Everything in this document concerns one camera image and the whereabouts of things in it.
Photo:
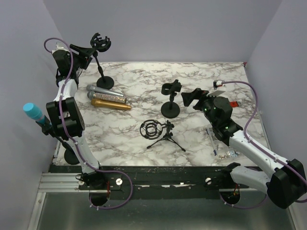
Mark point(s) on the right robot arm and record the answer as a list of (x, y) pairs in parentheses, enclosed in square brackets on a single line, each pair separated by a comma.
[(283, 181)]

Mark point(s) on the red handled adjustable wrench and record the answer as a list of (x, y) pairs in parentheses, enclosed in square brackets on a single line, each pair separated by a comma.
[(235, 104)]

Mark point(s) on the black stand with blue mic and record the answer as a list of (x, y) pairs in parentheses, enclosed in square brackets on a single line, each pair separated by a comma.
[(69, 155)]

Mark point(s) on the black stand with gold mic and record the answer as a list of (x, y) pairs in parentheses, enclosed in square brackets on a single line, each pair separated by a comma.
[(101, 44)]

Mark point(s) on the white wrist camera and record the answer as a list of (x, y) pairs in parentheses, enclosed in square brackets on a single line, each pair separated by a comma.
[(218, 88), (60, 46)]

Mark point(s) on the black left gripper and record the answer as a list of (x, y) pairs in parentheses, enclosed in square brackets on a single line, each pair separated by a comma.
[(84, 55)]

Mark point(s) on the gold handheld microphone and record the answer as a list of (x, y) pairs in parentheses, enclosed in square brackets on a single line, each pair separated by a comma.
[(107, 104)]

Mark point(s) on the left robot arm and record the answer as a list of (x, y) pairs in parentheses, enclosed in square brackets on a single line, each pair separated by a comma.
[(65, 116)]

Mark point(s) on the blue handheld microphone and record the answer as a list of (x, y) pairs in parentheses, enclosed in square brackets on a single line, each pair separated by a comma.
[(35, 113)]

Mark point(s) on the black round base mic stand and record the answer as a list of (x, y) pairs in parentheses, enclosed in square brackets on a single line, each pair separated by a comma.
[(171, 109)]

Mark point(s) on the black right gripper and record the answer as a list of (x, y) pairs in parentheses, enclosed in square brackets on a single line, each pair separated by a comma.
[(197, 94)]

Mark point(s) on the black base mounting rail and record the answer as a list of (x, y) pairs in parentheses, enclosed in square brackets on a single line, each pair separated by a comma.
[(157, 182)]

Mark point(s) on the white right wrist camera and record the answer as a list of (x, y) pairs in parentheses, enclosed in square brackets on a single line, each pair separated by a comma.
[(218, 88)]

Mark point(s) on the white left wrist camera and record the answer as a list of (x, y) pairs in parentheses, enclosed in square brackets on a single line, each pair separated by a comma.
[(60, 46)]

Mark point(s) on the rhinestone handheld microphone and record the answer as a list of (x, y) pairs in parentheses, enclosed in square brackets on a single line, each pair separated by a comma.
[(106, 97)]

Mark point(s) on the clear screw organizer box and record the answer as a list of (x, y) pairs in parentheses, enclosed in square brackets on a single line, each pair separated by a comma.
[(220, 150)]

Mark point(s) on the black tripod shock mount stand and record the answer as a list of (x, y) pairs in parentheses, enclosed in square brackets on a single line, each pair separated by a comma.
[(154, 130)]

